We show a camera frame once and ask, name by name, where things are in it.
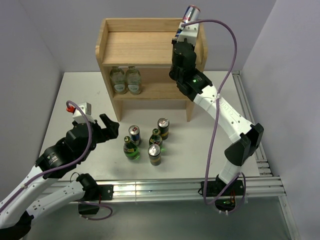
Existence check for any green glass bottle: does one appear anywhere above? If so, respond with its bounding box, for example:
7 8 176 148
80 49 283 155
148 128 163 148
123 136 140 160

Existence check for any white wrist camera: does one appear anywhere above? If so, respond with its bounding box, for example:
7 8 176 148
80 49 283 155
174 22 199 47
65 101 93 124

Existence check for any green glass bottle front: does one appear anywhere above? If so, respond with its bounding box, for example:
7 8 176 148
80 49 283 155
123 136 140 160

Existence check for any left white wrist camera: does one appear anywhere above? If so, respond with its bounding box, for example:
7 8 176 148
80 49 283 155
65 101 93 124

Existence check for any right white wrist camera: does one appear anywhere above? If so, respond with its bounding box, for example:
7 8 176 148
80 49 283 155
174 22 199 47

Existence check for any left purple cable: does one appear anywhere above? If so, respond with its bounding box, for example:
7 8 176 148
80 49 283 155
0 100 91 213

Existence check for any purple cable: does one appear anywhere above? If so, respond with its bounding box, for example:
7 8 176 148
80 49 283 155
0 100 91 213
181 19 247 213

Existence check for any aluminium front rail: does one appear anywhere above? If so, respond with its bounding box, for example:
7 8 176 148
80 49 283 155
42 174 287 203

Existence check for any clear glass bottle left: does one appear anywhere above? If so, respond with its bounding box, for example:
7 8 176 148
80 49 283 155
109 66 127 95

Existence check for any aluminium side rail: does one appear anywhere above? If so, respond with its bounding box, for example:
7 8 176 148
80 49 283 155
232 71 301 240

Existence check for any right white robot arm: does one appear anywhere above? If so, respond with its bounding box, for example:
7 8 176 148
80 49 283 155
169 40 264 200

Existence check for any silver blue energy can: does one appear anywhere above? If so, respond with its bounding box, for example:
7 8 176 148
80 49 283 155
175 5 201 39

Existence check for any black yellow soda can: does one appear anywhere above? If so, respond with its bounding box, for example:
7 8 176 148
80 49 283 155
157 117 170 140
147 144 161 166

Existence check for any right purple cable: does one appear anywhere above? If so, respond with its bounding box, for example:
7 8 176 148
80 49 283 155
181 19 247 213

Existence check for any blue red energy can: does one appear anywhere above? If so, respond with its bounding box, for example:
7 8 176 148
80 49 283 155
128 125 142 146

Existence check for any clear glass bottle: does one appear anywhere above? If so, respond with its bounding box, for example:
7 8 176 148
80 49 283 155
125 66 142 95
109 66 127 95

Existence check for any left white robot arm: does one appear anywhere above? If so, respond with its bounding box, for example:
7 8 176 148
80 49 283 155
0 114 120 240

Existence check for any black yellow soda can front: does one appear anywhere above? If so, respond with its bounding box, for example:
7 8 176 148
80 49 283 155
147 144 161 166

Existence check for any wooden two-tier shelf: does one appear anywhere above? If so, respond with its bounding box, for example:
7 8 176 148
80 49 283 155
95 18 195 122

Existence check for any clear glass bottle right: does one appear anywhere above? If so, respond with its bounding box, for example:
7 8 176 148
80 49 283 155
125 66 142 95

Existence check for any green glass bottle rear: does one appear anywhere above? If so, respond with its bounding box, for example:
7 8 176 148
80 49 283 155
148 128 163 148

